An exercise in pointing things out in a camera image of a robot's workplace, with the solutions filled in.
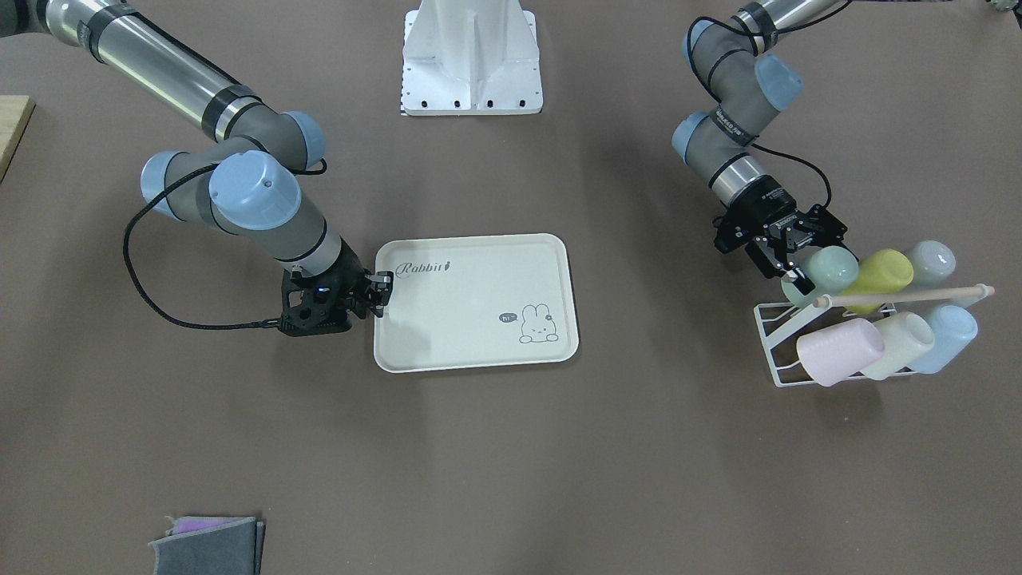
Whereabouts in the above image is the yellow cup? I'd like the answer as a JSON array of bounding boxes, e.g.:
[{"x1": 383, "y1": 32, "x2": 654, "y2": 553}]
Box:
[{"x1": 839, "y1": 248, "x2": 915, "y2": 297}]

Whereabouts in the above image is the cream cup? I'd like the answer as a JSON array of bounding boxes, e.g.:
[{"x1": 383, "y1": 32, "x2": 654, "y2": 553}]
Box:
[{"x1": 861, "y1": 312, "x2": 936, "y2": 381}]

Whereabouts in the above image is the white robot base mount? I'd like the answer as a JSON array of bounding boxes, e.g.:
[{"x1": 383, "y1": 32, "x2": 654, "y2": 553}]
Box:
[{"x1": 399, "y1": 1, "x2": 544, "y2": 117}]

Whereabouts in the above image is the cream rabbit tray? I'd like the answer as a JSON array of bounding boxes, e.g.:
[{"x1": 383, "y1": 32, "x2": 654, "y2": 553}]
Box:
[{"x1": 374, "y1": 233, "x2": 580, "y2": 374}]

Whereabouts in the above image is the green cup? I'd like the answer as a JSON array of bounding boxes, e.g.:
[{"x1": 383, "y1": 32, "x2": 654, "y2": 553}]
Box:
[{"x1": 781, "y1": 245, "x2": 860, "y2": 308}]

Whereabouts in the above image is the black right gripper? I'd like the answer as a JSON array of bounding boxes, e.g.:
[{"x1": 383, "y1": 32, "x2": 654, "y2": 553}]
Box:
[{"x1": 279, "y1": 243, "x2": 394, "y2": 336}]

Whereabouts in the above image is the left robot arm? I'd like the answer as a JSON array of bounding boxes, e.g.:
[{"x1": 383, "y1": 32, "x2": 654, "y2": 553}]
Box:
[{"x1": 672, "y1": 1, "x2": 846, "y2": 294}]

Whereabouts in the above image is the light blue cup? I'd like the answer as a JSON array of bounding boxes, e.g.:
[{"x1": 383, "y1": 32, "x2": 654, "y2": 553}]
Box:
[{"x1": 908, "y1": 304, "x2": 978, "y2": 374}]

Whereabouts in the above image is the grey cup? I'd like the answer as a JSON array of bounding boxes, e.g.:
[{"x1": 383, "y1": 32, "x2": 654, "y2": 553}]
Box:
[{"x1": 904, "y1": 240, "x2": 957, "y2": 291}]

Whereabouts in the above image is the grey folded cloth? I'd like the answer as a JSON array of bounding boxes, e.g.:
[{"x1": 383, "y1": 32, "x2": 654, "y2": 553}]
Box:
[{"x1": 149, "y1": 516, "x2": 265, "y2": 574}]

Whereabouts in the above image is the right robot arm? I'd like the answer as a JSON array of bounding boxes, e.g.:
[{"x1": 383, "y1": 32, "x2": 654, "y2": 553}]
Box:
[{"x1": 2, "y1": 1, "x2": 394, "y2": 336}]

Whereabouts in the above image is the white wire cup rack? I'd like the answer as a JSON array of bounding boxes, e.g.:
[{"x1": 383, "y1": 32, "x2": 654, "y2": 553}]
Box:
[{"x1": 753, "y1": 284, "x2": 994, "y2": 388}]

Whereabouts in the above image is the wooden cutting board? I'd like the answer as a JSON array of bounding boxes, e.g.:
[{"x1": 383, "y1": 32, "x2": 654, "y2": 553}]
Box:
[{"x1": 0, "y1": 95, "x2": 35, "y2": 181}]

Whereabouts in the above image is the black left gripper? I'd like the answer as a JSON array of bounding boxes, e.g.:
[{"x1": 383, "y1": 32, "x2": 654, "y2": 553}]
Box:
[{"x1": 713, "y1": 177, "x2": 848, "y2": 295}]

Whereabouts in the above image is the pink cup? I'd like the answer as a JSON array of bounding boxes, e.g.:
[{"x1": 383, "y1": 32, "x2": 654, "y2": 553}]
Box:
[{"x1": 796, "y1": 318, "x2": 884, "y2": 387}]

